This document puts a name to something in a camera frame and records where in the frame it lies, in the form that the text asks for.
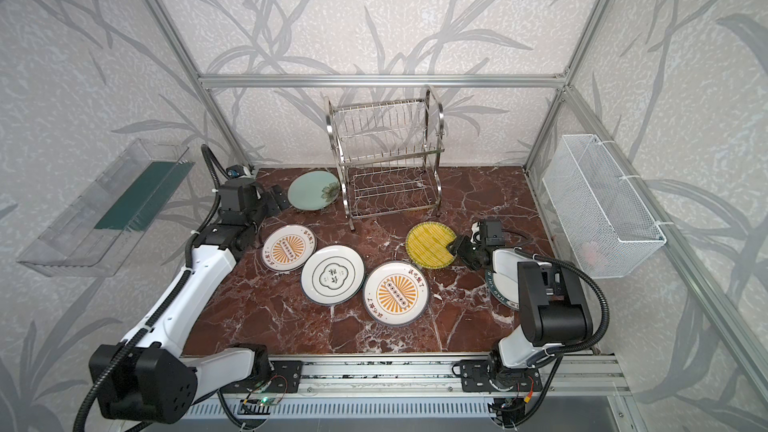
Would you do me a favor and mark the yellow green striped plate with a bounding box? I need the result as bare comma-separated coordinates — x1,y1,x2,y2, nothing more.
405,221,457,270

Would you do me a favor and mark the large orange sun plate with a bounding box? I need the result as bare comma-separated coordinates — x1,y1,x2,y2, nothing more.
363,261,431,327

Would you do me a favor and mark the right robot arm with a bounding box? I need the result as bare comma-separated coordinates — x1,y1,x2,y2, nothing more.
446,219,610,372

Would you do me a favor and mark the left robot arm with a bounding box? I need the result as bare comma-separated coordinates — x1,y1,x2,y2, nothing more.
73,177,289,431

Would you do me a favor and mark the stainless steel dish rack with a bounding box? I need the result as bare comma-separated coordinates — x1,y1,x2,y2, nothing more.
326,86,445,230

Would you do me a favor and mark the light green flower plate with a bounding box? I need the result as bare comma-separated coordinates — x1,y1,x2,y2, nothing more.
288,170,341,211

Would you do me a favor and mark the small orange sun plate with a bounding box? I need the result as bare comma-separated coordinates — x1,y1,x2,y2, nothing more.
261,225,317,272

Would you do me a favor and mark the white plate green rim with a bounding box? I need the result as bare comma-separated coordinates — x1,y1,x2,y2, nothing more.
485,269,519,311

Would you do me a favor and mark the white plate green emblem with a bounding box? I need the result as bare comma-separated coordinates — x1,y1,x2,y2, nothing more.
301,245,365,306

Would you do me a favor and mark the clear plastic tray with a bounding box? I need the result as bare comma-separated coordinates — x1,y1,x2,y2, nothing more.
17,139,194,277

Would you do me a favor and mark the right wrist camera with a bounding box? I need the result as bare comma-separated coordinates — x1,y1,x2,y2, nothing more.
470,222,480,243

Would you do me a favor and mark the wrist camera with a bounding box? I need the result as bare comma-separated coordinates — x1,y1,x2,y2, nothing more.
225,164,253,180
470,222,480,243

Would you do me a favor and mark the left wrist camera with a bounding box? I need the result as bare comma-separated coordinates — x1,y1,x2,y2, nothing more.
225,164,253,180

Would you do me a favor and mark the white wire mesh basket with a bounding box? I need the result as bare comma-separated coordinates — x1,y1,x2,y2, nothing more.
543,134,666,279

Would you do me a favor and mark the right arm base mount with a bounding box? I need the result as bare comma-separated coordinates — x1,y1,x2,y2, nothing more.
451,358,543,395

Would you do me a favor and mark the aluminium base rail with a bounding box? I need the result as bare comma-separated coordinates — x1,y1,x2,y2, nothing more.
181,353,630,402

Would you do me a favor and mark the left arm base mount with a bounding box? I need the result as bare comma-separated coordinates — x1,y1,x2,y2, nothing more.
223,360,304,394

